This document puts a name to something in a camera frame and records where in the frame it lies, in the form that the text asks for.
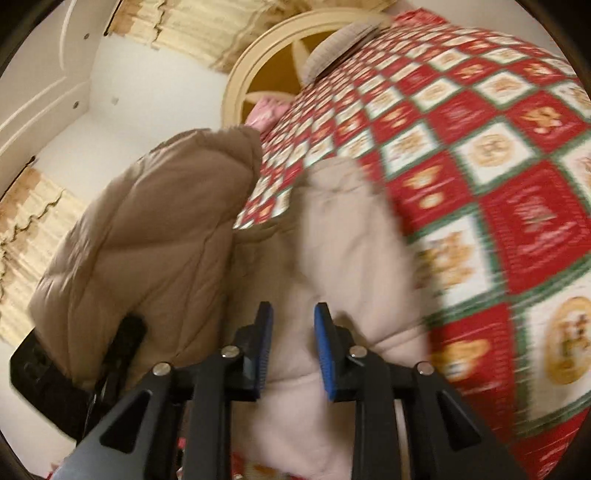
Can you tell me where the beige quilted down jacket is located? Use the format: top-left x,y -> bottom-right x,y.
29,127 -> 429,479

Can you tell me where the yellow side curtain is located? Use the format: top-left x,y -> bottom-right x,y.
1,167 -> 86,347

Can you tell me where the pink folded blanket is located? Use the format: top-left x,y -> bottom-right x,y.
245,96 -> 290,135

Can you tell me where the cream round wooden headboard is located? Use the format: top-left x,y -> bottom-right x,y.
221,8 -> 392,127

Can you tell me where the striped pillow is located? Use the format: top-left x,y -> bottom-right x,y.
301,21 -> 381,87

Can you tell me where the red teddy bear quilt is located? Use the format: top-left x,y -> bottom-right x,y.
238,16 -> 590,479

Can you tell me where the white panelled door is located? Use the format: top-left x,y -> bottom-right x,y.
1,1 -> 117,192

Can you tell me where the yellow floral curtain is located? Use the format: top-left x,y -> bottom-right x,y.
106,0 -> 394,74

